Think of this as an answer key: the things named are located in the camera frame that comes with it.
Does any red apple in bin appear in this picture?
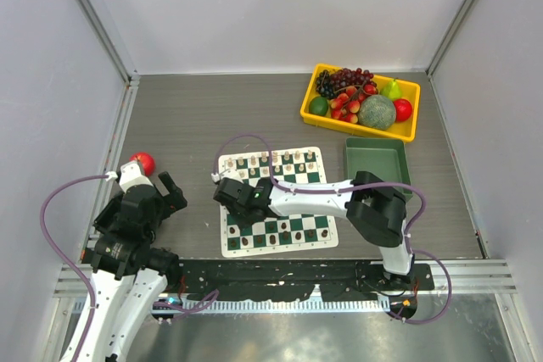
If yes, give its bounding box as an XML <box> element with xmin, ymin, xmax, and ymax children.
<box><xmin>394</xmin><ymin>98</ymin><xmax>413</xmax><ymax>123</ymax></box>

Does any red cherry bunch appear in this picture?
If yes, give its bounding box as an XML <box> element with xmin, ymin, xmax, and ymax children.
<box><xmin>329</xmin><ymin>85</ymin><xmax>378</xmax><ymax>124</ymax></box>

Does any yellow plastic fruit bin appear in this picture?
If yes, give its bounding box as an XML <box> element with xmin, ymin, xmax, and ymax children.
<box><xmin>299</xmin><ymin>64</ymin><xmax>421</xmax><ymax>142</ymax></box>

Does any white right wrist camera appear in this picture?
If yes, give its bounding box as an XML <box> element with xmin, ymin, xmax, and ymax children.
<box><xmin>211</xmin><ymin>169</ymin><xmax>243</xmax><ymax>184</ymax></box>

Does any red apple on table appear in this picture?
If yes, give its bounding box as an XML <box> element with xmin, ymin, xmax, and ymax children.
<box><xmin>130</xmin><ymin>152</ymin><xmax>155</xmax><ymax>176</ymax></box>

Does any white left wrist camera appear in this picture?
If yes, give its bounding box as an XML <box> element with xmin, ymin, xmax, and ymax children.
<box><xmin>105</xmin><ymin>160</ymin><xmax>154</xmax><ymax>192</ymax></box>

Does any green netted melon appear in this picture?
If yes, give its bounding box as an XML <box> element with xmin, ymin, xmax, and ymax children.
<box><xmin>358</xmin><ymin>95</ymin><xmax>396</xmax><ymax>131</ymax></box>

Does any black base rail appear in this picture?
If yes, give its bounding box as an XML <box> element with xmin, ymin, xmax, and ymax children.
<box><xmin>139</xmin><ymin>256</ymin><xmax>434</xmax><ymax>302</ymax></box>

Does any green white chess board mat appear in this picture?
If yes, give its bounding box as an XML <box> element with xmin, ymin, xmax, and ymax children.
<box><xmin>217</xmin><ymin>147</ymin><xmax>339</xmax><ymax>259</ymax></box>

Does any green plastic tray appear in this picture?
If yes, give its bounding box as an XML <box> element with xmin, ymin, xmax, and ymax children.
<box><xmin>344</xmin><ymin>137</ymin><xmax>411</xmax><ymax>185</ymax></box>

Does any black grape bunch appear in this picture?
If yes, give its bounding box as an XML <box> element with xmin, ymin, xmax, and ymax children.
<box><xmin>316</xmin><ymin>70</ymin><xmax>335</xmax><ymax>100</ymax></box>

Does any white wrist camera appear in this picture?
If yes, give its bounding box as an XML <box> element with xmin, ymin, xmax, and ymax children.
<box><xmin>211</xmin><ymin>169</ymin><xmax>243</xmax><ymax>184</ymax></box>
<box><xmin>105</xmin><ymin>160</ymin><xmax>154</xmax><ymax>192</ymax></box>

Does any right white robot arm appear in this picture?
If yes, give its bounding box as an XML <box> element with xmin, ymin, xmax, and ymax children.
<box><xmin>211</xmin><ymin>170</ymin><xmax>415</xmax><ymax>289</ymax></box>

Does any aluminium frame rail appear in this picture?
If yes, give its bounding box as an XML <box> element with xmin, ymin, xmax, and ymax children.
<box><xmin>54</xmin><ymin>258</ymin><xmax>517</xmax><ymax>325</ymax></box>

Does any green yellow pear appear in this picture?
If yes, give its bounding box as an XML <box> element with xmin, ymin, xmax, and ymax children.
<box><xmin>380</xmin><ymin>78</ymin><xmax>403</xmax><ymax>102</ymax></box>

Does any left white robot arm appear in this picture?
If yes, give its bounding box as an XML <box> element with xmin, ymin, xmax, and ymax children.
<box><xmin>61</xmin><ymin>170</ymin><xmax>188</xmax><ymax>361</ymax></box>

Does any dark red grape bunch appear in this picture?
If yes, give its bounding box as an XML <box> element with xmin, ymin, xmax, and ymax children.
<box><xmin>329</xmin><ymin>68</ymin><xmax>377</xmax><ymax>90</ymax></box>

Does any green lime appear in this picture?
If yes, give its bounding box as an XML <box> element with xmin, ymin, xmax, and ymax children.
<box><xmin>308</xmin><ymin>97</ymin><xmax>329</xmax><ymax>116</ymax></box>

